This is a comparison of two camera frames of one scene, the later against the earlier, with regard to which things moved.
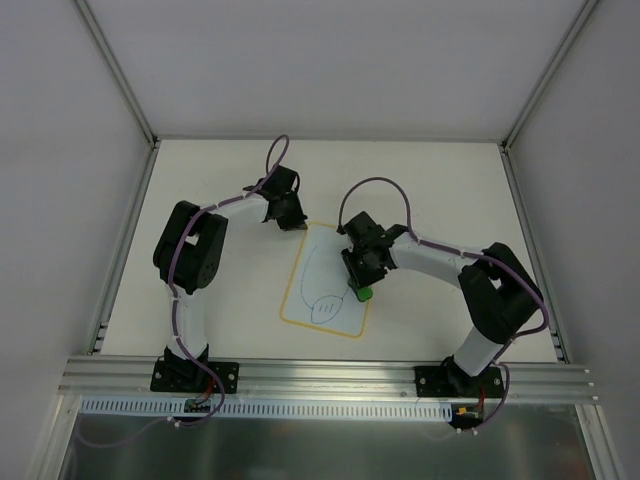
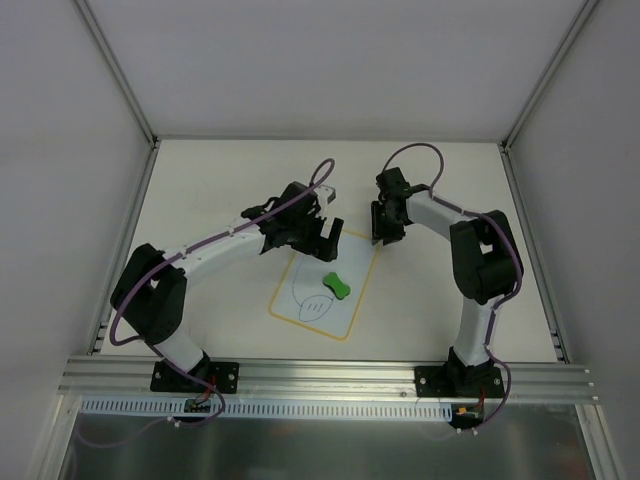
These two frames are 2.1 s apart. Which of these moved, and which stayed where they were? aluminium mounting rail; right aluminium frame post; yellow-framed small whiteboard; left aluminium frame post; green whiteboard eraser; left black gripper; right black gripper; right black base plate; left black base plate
Moved: right black gripper; left black gripper; green whiteboard eraser
Stayed: right black base plate; yellow-framed small whiteboard; aluminium mounting rail; left black base plate; left aluminium frame post; right aluminium frame post
